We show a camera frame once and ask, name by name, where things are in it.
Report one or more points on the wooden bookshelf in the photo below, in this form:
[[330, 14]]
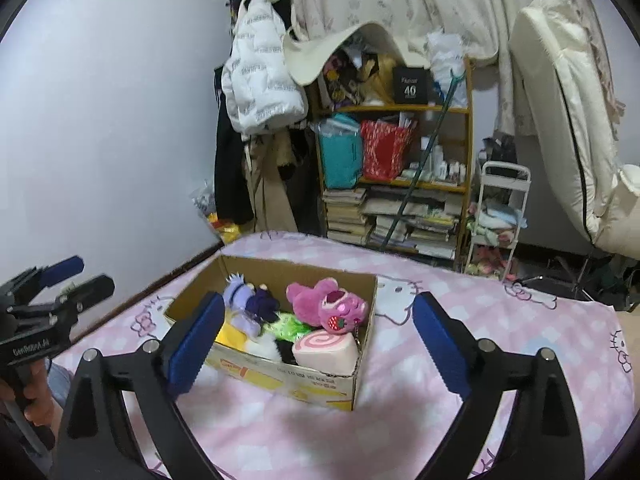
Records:
[[400, 108]]

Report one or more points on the black box with white print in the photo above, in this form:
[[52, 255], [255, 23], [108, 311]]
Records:
[[412, 85]]

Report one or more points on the red patterned bag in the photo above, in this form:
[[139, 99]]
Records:
[[385, 152]]

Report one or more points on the clear bag of toys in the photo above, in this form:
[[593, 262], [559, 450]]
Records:
[[225, 227]]

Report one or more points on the yellow plush toy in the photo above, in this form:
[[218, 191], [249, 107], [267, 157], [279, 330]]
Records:
[[230, 335]]

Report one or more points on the pink plush bear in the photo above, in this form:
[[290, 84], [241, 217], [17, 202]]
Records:
[[310, 300]]

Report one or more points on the folded pastel cloths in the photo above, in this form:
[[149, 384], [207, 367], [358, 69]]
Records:
[[495, 215]]

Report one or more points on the beige hanging coat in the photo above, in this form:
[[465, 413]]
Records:
[[270, 195]]

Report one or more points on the white plastic bag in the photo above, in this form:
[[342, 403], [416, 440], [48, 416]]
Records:
[[445, 55]]

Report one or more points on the pink swirl roll plush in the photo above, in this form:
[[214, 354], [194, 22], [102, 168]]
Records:
[[325, 352]]

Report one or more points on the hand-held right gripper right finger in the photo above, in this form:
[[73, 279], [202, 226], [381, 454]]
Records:
[[440, 345]]

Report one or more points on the brown cardboard box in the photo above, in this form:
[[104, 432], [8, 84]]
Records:
[[320, 385]]

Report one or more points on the cream mattress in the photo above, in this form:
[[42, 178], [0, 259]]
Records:
[[550, 85]]

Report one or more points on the person's blue jeans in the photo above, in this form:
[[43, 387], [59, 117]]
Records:
[[60, 385]]

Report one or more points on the person's left hand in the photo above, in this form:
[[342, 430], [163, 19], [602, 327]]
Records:
[[41, 395]]

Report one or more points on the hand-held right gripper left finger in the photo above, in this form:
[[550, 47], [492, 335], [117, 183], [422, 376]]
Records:
[[195, 345]]

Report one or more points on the white fluffy plush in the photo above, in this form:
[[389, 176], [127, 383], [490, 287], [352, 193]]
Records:
[[265, 349]]

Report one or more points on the pink cat print blanket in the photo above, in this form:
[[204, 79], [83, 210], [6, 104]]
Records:
[[310, 440]]

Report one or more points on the green tissue packet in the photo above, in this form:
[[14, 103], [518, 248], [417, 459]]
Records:
[[287, 327]]

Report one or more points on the purple plush doll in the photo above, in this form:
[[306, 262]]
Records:
[[240, 295]]

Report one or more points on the row of white bottles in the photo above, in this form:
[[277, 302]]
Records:
[[440, 160]]

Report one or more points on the pile of books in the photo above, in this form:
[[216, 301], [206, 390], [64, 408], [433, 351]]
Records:
[[345, 215]]

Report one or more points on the teal bag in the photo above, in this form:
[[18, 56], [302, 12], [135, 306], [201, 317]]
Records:
[[340, 160]]

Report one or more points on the white puffer jacket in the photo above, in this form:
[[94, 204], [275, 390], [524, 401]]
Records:
[[260, 75]]

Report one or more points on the white trolley cart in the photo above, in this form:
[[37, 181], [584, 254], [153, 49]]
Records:
[[505, 165]]

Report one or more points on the green pole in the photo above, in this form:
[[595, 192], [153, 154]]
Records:
[[425, 160]]

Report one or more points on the yellow and black printed bag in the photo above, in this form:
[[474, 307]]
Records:
[[345, 85]]

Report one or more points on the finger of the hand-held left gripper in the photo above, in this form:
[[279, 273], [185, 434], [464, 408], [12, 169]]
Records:
[[87, 292], [62, 270]]

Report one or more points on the dark wooden bed frame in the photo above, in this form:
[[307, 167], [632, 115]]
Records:
[[170, 277]]

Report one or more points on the cream brimmed hat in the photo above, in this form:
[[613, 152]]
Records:
[[310, 55]]

